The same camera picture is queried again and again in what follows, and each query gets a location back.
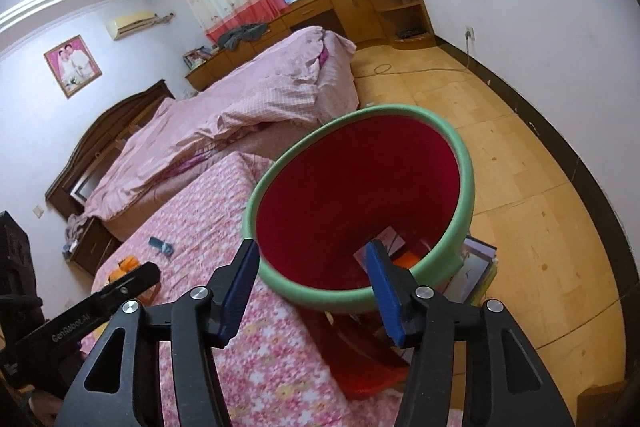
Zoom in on dark wooden headboard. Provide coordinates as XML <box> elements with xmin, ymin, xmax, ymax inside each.
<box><xmin>45</xmin><ymin>79</ymin><xmax>176</xmax><ymax>218</ymax></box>

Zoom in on brown bed mattress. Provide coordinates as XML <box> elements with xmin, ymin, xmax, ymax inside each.
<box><xmin>102</xmin><ymin>122</ymin><xmax>281</xmax><ymax>243</ymax></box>

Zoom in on stack of books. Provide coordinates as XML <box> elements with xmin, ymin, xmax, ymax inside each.
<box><xmin>442</xmin><ymin>234</ymin><xmax>499</xmax><ymax>308</ymax></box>

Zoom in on dark wooden nightstand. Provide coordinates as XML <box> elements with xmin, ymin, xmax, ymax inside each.
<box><xmin>67</xmin><ymin>214</ymin><xmax>121</xmax><ymax>278</ymax></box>

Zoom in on floor cable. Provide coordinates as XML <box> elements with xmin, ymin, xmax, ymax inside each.
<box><xmin>352</xmin><ymin>34</ymin><xmax>473</xmax><ymax>80</ymax></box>

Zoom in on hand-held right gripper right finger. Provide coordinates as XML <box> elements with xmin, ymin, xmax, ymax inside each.
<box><xmin>364</xmin><ymin>239</ymin><xmax>576</xmax><ymax>427</ymax></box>

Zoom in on crumpled clothes on nightstand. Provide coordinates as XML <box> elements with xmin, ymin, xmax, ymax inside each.
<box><xmin>64</xmin><ymin>213</ymin><xmax>93</xmax><ymax>258</ymax></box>

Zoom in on long wooden cabinet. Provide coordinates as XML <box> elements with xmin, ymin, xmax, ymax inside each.
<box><xmin>185</xmin><ymin>0</ymin><xmax>366</xmax><ymax>92</ymax></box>

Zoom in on white air conditioner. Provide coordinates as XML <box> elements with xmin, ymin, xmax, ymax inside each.
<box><xmin>105</xmin><ymin>10</ymin><xmax>161</xmax><ymax>41</ymax></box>

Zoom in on red bin with green rim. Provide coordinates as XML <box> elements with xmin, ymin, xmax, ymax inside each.
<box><xmin>241</xmin><ymin>104</ymin><xmax>474</xmax><ymax>400</ymax></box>

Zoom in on framed wall photo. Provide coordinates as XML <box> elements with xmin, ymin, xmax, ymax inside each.
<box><xmin>44</xmin><ymin>34</ymin><xmax>103</xmax><ymax>99</ymax></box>

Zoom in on orange snack packet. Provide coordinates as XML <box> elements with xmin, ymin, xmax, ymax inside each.
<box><xmin>107</xmin><ymin>257</ymin><xmax>161</xmax><ymax>305</ymax></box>

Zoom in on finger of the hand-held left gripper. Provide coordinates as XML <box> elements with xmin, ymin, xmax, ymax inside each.
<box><xmin>0</xmin><ymin>211</ymin><xmax>42</xmax><ymax>308</ymax></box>
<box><xmin>17</xmin><ymin>261</ymin><xmax>162</xmax><ymax>354</ymax></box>

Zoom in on grey clothes heap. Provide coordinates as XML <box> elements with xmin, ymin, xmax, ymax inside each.
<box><xmin>217</xmin><ymin>23</ymin><xmax>268</xmax><ymax>51</ymax></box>

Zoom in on cardboard box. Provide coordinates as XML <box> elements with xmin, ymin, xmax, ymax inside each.
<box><xmin>576</xmin><ymin>382</ymin><xmax>633</xmax><ymax>427</ymax></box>

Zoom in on pink checked quilt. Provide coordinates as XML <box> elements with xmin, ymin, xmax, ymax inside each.
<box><xmin>82</xmin><ymin>26</ymin><xmax>358</xmax><ymax>220</ymax></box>

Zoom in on blue snack packet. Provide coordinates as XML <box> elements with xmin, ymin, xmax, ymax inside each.
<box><xmin>149</xmin><ymin>236</ymin><xmax>174</xmax><ymax>258</ymax></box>

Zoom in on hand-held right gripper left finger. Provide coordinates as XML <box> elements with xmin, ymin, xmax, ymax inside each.
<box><xmin>62</xmin><ymin>238</ymin><xmax>261</xmax><ymax>427</ymax></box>

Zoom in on white paper card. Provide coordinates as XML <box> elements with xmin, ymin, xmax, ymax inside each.
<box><xmin>353</xmin><ymin>227</ymin><xmax>408</xmax><ymax>275</ymax></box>

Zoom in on orange wrapper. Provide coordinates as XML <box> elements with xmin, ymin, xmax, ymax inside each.
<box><xmin>392</xmin><ymin>251</ymin><xmax>431</xmax><ymax>270</ymax></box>

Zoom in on pink floral bed sheet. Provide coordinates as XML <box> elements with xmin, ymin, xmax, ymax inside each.
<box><xmin>92</xmin><ymin>152</ymin><xmax>416</xmax><ymax>427</ymax></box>

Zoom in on upright books on cabinet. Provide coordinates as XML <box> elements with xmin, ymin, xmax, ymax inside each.
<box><xmin>182</xmin><ymin>47</ymin><xmax>218</xmax><ymax>70</ymax></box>

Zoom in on wooden corner shelf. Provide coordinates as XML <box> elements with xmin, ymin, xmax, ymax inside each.
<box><xmin>362</xmin><ymin>0</ymin><xmax>433</xmax><ymax>50</ymax></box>

